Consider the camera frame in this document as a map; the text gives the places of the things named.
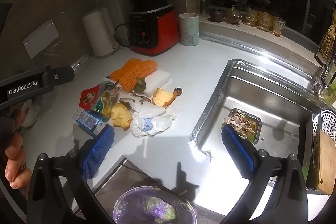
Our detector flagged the white tissue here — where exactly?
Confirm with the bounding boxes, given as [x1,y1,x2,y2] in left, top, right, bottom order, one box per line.
[130,102,177,138]

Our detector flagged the bin with purple bag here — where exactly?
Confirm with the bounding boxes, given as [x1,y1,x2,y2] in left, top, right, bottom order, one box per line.
[113,186,197,224]

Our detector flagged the brown vegetable peel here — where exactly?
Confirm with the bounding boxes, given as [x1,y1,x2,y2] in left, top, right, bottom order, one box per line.
[119,94,151,111]

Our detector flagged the white wall outlet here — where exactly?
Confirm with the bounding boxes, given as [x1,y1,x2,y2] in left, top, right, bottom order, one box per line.
[22,19,59,59]

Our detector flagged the perforated steamer plate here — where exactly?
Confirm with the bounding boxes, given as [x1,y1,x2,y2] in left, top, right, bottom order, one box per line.
[312,110,336,146]

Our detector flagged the blue white carton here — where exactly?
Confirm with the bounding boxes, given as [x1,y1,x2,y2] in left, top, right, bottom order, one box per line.
[76,110,107,138]

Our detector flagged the floral ceramic cup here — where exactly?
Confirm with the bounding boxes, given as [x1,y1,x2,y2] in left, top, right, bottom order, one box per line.
[178,13,200,46]

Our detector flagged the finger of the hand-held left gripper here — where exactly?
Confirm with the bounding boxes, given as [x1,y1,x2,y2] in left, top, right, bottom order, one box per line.
[0,66,76,90]

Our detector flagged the colourful printed can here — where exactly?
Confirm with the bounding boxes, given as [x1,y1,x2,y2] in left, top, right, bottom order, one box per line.
[91,91,118,121]

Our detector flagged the wooden cutting board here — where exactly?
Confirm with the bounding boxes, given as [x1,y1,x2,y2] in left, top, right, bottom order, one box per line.
[306,130,336,195]

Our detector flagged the person's left hand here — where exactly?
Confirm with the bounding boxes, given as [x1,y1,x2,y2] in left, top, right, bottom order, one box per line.
[5,109,32,189]

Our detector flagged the black power cord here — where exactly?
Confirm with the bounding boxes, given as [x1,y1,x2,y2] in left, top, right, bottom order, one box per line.
[114,23,132,48]

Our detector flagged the white foam block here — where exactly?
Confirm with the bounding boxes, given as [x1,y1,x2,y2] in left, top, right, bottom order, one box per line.
[142,68,172,97]

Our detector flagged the metal faucet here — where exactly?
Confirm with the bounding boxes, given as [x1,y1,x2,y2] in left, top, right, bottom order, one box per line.
[311,51,331,94]

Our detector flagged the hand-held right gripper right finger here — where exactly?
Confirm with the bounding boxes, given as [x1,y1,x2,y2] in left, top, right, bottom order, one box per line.
[221,126,309,224]

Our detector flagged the printed paper wrapper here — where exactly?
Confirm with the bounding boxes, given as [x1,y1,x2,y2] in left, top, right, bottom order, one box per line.
[101,77,121,94]

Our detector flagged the straw brush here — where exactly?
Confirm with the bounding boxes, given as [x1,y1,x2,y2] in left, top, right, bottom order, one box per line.
[319,10,336,56]

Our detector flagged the red packet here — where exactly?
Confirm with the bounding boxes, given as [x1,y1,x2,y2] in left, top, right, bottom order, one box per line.
[79,84,101,109]

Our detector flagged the orange foam fruit net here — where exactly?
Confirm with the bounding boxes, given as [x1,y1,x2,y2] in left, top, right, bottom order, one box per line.
[110,58,143,80]
[118,59,158,92]

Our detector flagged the metal container with food scraps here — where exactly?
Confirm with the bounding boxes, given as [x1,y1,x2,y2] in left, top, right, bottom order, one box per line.
[222,108,261,144]

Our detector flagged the glass teapot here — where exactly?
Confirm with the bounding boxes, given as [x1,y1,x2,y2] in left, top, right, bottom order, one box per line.
[223,5,243,25]

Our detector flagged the large bread piece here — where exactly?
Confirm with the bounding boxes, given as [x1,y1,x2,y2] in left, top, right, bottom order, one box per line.
[152,88,179,107]

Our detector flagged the dark clay teacup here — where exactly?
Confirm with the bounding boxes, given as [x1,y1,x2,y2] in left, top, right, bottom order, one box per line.
[209,9,225,23]

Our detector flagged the green leaf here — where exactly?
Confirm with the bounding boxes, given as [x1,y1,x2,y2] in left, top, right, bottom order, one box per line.
[135,77,147,92]

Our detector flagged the white electric kettle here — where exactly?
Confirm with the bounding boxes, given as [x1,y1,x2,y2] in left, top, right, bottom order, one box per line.
[81,7,120,59]

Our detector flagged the black and red blender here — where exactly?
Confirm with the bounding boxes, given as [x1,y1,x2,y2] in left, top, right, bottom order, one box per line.
[118,0,180,56]

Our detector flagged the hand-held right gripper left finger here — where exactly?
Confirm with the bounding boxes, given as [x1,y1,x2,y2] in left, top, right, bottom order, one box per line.
[26,124,116,224]

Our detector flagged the stainless steel sink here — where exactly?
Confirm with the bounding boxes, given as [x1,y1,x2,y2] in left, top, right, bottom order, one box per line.
[189,59,326,188]

